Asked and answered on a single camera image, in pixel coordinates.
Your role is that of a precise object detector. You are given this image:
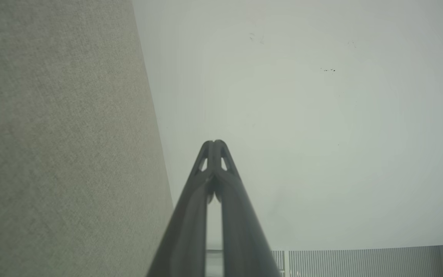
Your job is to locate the grey fabric sofa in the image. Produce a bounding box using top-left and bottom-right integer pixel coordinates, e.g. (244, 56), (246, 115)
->
(0, 0), (174, 277)

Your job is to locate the white ribbed vent grille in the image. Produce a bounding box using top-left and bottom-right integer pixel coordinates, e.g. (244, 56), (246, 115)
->
(271, 244), (443, 277)

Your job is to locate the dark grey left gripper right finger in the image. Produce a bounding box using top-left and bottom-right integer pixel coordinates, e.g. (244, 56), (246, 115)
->
(215, 140), (282, 277)

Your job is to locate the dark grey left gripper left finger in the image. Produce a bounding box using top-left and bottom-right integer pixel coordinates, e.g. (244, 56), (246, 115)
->
(147, 140), (215, 277)

